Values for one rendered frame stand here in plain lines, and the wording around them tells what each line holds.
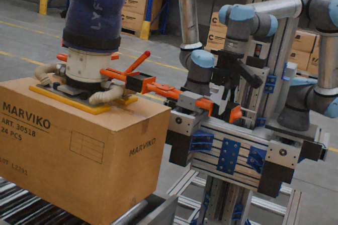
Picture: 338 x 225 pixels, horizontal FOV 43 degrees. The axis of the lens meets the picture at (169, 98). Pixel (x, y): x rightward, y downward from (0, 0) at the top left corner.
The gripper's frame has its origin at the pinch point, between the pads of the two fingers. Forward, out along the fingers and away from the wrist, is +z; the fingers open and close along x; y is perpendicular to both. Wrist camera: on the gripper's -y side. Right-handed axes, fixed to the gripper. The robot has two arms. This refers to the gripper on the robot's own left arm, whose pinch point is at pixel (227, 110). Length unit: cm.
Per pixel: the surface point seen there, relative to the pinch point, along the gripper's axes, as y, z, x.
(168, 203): 26, 60, -25
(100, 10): 53, -24, 7
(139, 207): 39, 67, -22
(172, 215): 26, 70, -32
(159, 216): 25, 62, -16
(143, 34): 431, 111, -662
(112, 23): 50, -19, 2
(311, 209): -24, 122, -196
